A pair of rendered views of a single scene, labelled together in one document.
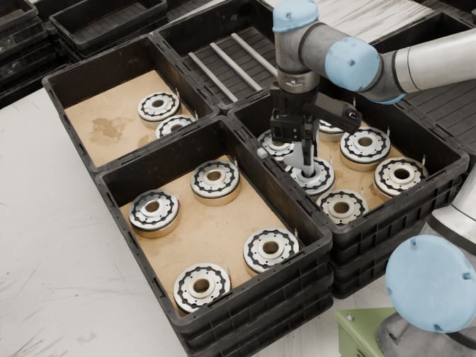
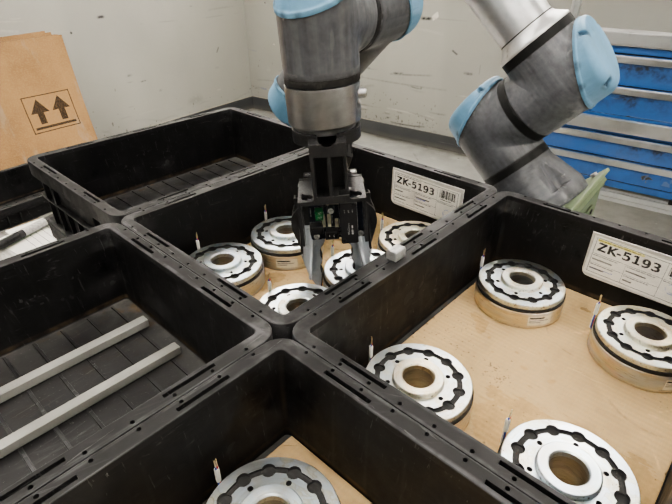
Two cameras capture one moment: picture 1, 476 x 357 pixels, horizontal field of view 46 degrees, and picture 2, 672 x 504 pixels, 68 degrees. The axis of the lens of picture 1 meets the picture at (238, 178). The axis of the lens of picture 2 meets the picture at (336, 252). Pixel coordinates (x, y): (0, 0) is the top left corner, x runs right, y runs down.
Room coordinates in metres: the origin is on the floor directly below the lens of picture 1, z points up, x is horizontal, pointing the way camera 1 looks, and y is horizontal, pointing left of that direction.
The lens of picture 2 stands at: (1.01, 0.31, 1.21)
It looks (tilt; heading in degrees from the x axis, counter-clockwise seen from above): 32 degrees down; 244
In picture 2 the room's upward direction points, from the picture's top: straight up
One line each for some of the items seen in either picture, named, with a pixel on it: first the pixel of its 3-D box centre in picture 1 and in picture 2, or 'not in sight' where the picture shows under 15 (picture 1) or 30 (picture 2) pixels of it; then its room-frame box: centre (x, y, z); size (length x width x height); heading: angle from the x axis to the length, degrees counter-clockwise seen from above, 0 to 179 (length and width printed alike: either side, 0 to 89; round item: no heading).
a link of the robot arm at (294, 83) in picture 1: (297, 74); (327, 104); (0.80, -0.14, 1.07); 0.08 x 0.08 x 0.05
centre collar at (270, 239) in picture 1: (270, 248); (521, 279); (0.59, -0.03, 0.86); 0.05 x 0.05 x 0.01
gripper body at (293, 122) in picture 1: (296, 110); (330, 181); (0.80, -0.13, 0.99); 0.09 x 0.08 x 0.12; 66
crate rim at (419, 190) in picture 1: (338, 137); (320, 211); (0.77, -0.21, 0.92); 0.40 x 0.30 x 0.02; 21
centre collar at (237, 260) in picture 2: not in sight; (222, 260); (0.90, -0.24, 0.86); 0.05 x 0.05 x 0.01
